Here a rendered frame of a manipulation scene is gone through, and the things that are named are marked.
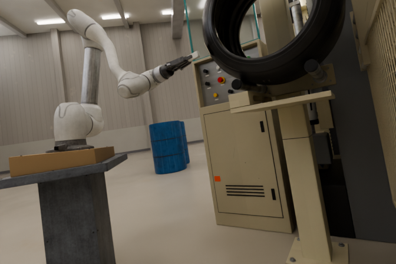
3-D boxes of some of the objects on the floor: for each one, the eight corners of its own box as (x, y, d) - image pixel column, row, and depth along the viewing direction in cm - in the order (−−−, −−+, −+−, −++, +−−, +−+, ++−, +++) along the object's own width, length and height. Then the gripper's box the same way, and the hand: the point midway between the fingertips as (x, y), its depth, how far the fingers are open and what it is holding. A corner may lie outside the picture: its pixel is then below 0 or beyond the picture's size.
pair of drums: (188, 160, 552) (182, 121, 557) (197, 168, 423) (190, 117, 428) (155, 166, 536) (149, 126, 542) (154, 176, 407) (147, 123, 413)
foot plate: (295, 238, 136) (294, 234, 136) (348, 245, 121) (347, 241, 121) (286, 264, 113) (284, 260, 113) (349, 277, 99) (348, 271, 99)
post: (305, 246, 126) (235, -163, 140) (333, 250, 119) (256, -182, 133) (302, 259, 115) (225, -185, 129) (332, 264, 108) (247, -207, 122)
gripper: (155, 63, 122) (189, 43, 109) (170, 67, 133) (203, 49, 120) (158, 76, 121) (193, 58, 108) (174, 79, 132) (207, 62, 119)
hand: (192, 56), depth 116 cm, fingers closed
